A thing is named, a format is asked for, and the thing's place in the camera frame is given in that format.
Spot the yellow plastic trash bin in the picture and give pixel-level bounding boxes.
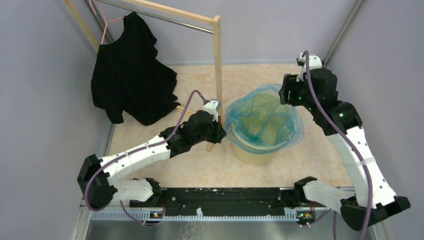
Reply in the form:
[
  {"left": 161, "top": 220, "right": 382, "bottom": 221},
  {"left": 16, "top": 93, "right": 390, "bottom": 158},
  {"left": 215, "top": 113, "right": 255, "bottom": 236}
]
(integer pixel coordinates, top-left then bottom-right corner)
[{"left": 228, "top": 92, "right": 299, "bottom": 165}]

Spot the blue plastic trash bag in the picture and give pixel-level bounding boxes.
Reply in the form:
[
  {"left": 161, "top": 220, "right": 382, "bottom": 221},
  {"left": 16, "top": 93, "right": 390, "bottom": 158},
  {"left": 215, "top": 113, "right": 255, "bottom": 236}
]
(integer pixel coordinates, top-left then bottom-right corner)
[{"left": 224, "top": 83, "right": 304, "bottom": 154}]

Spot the wooden clothes rack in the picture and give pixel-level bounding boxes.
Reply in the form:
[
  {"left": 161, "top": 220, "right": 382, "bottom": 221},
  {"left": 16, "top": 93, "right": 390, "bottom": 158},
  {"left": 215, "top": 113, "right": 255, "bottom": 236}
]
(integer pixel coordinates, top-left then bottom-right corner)
[{"left": 64, "top": 0, "right": 229, "bottom": 153}]

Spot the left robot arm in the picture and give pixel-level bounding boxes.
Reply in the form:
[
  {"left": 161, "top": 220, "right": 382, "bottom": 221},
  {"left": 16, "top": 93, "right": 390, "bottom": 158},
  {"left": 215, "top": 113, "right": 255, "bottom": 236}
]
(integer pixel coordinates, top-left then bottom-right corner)
[{"left": 77, "top": 110, "right": 227, "bottom": 212}]

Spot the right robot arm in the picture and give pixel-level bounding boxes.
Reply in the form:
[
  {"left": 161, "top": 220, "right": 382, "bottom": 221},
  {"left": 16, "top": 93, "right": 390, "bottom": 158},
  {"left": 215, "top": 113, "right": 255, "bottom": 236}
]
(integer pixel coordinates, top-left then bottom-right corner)
[{"left": 279, "top": 68, "right": 411, "bottom": 231}]

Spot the black hanging shirt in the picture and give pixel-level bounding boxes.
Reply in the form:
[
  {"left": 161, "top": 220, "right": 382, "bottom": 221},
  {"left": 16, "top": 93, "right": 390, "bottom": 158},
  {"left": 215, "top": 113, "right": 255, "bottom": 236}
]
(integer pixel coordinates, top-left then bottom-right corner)
[{"left": 91, "top": 12, "right": 180, "bottom": 126}]

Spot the pink clothes hanger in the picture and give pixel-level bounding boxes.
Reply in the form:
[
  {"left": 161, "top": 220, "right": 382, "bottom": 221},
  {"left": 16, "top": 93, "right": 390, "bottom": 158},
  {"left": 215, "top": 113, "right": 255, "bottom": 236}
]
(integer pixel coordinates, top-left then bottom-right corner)
[{"left": 88, "top": 0, "right": 125, "bottom": 45}]

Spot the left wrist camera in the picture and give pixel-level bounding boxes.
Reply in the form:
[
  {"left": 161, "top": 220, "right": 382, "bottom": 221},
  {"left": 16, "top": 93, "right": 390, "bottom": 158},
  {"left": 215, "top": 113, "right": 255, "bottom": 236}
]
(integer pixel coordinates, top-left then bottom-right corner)
[{"left": 202, "top": 99, "right": 222, "bottom": 122}]

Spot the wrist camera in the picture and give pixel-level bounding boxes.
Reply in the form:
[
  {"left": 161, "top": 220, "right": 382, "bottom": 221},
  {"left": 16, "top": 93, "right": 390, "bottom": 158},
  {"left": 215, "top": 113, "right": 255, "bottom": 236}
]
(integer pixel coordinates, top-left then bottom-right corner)
[
  {"left": 296, "top": 53, "right": 323, "bottom": 82},
  {"left": 202, "top": 99, "right": 222, "bottom": 122}
]

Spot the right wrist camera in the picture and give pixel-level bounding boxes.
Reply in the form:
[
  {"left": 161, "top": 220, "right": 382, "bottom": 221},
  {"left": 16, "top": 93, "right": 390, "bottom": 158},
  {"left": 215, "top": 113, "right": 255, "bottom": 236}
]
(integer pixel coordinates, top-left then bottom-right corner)
[{"left": 296, "top": 53, "right": 323, "bottom": 82}]

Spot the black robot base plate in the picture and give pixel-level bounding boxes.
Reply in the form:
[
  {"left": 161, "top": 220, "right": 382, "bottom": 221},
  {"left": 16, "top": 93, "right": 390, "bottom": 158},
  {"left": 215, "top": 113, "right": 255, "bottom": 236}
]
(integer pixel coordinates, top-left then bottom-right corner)
[{"left": 129, "top": 187, "right": 311, "bottom": 217}]

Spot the white slotted cable duct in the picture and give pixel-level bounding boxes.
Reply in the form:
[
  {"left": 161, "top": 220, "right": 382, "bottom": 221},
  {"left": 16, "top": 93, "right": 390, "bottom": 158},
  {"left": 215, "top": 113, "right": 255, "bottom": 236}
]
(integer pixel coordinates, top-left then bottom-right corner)
[{"left": 91, "top": 208, "right": 299, "bottom": 222}]

